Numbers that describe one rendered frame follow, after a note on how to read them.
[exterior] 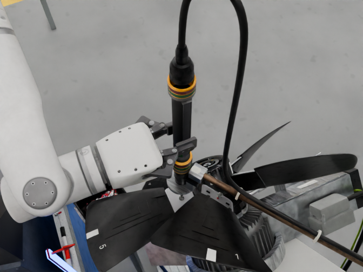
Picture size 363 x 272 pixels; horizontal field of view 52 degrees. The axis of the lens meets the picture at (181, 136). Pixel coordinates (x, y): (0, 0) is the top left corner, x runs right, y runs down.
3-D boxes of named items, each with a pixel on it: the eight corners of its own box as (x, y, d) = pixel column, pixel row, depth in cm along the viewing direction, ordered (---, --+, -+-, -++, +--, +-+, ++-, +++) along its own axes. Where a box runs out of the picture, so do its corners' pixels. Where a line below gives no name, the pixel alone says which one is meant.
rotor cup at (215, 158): (233, 189, 108) (220, 147, 105) (255, 203, 94) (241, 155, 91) (188, 208, 105) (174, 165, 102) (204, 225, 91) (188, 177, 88)
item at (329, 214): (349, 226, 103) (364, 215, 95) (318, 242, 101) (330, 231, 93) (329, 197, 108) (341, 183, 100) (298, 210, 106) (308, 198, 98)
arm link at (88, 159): (83, 161, 70) (98, 156, 71) (96, 202, 66) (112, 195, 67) (71, 139, 63) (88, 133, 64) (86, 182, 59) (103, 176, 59)
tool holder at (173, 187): (209, 180, 86) (212, 161, 78) (194, 204, 83) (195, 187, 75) (176, 162, 89) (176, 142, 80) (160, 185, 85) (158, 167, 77)
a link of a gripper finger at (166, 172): (126, 167, 66) (145, 145, 68) (160, 190, 63) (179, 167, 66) (125, 164, 65) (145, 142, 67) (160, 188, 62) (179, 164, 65)
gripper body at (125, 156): (92, 154, 71) (147, 134, 73) (108, 201, 66) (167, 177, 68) (83, 134, 64) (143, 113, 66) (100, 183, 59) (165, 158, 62)
